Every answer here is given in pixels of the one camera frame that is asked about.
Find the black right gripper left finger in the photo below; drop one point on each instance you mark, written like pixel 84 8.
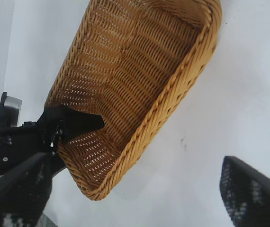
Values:
pixel 11 203

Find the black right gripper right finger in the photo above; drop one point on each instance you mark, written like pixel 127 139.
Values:
pixel 255 201

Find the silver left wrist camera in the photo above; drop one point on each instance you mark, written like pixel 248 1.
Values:
pixel 10 108

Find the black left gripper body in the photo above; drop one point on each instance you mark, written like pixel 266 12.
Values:
pixel 19 146

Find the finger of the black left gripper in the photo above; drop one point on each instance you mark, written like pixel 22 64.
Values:
pixel 55 165
pixel 83 124

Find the tan woven wicker basket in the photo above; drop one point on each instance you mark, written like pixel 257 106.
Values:
pixel 137 82

